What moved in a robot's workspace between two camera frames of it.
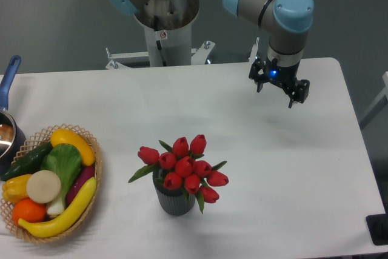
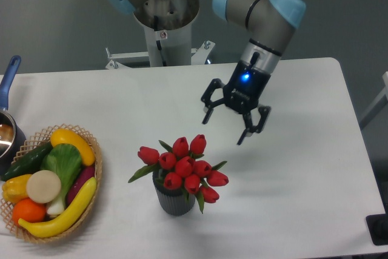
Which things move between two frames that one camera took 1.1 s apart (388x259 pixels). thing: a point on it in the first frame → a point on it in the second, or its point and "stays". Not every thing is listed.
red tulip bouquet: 180,166 stays
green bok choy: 65,161 stays
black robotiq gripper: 285,76 → 241,94
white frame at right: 379,104 stays
